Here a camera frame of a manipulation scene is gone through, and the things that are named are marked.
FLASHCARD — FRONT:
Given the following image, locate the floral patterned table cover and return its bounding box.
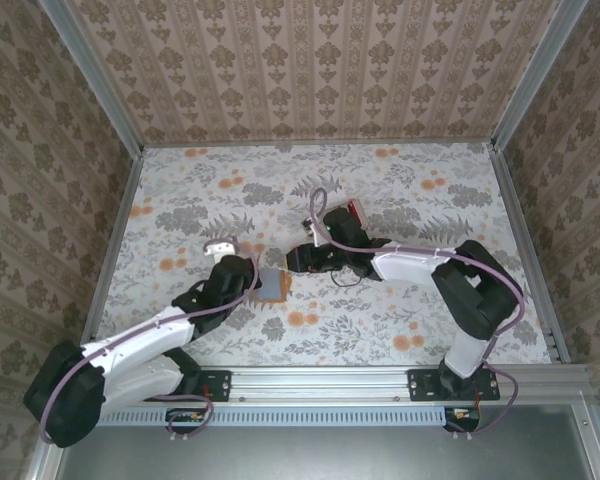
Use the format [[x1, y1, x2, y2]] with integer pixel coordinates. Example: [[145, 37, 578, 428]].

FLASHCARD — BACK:
[[87, 144, 554, 369]]

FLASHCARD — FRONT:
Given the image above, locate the black connector with wires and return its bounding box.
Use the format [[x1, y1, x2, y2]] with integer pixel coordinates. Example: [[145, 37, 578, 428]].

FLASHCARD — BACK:
[[442, 405, 482, 434], [165, 407, 207, 434]]

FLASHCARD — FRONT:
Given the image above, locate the aluminium side rail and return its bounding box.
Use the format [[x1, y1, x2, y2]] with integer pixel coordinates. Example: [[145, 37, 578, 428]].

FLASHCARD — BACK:
[[73, 147, 146, 369], [488, 143, 574, 365]]

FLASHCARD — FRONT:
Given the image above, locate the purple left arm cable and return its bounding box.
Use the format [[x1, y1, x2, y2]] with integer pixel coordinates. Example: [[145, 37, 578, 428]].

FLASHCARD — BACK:
[[38, 240, 262, 447]]

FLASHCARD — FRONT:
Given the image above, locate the grey metal sheet panel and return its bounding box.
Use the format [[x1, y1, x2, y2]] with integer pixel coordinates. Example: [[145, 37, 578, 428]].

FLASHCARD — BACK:
[[59, 424, 594, 480]]

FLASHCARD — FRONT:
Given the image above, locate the aluminium corner post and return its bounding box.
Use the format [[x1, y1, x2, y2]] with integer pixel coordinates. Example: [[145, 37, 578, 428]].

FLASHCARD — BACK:
[[38, 0, 146, 155], [490, 0, 590, 151]]

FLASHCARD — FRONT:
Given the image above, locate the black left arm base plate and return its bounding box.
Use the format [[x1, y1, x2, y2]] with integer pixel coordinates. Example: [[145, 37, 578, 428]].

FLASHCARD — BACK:
[[182, 368, 232, 403]]

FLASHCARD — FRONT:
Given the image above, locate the grey slotted cable duct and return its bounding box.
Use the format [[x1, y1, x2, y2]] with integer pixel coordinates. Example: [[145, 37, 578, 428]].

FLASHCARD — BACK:
[[99, 405, 449, 428]]

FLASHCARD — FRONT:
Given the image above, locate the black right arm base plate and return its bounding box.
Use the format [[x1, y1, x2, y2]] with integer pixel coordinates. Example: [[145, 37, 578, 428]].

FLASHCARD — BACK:
[[408, 368, 500, 403]]

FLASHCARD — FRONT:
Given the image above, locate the orange leather card holder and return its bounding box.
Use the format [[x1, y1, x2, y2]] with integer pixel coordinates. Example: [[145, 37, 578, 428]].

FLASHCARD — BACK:
[[252, 259, 295, 307]]

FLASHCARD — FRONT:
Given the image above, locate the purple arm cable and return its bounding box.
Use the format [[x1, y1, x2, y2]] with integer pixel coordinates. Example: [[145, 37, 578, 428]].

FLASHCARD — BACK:
[[309, 187, 526, 441], [38, 240, 262, 447]]

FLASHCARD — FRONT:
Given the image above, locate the aluminium back rail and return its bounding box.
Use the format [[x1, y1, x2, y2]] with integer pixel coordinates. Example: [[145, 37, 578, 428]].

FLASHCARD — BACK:
[[140, 139, 496, 149]]

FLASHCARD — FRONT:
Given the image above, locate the aluminium front rail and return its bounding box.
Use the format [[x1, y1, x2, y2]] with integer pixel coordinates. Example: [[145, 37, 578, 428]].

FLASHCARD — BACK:
[[179, 364, 595, 404]]

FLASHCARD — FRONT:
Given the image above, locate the thin black right gripper cable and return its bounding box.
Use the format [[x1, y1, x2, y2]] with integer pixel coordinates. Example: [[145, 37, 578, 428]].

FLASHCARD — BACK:
[[329, 264, 364, 289]]

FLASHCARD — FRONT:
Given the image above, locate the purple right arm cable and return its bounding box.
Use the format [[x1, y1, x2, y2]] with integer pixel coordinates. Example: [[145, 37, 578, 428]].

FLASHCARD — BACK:
[[309, 187, 526, 441]]

